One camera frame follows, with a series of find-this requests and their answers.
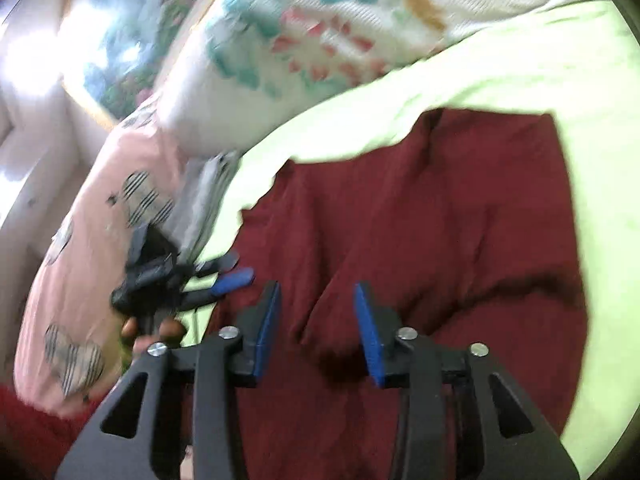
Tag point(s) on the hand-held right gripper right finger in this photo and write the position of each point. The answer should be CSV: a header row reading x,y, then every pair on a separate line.
x,y
370,342

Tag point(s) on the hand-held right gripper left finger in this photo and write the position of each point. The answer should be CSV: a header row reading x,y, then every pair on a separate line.
x,y
265,332

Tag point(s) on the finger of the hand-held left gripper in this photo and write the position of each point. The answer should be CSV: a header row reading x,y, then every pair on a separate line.
x,y
232,280
222,262

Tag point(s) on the maroon hooded knit sweater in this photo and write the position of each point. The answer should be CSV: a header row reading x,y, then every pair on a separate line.
x,y
425,210

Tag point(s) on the person's left hand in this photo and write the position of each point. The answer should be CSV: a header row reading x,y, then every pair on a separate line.
x,y
170,330

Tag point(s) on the pink heart print blanket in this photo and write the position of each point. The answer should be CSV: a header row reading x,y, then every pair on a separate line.
x,y
85,260

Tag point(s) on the person's red fuzzy garment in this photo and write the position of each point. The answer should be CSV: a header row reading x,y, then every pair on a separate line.
x,y
30,435

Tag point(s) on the white floral quilt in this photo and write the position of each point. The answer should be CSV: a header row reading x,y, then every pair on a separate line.
x,y
325,35

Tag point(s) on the light green bed sheet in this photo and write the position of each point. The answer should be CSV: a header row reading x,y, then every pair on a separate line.
x,y
550,60

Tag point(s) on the colourful framed wall picture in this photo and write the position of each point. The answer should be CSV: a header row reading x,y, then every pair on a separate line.
x,y
130,35

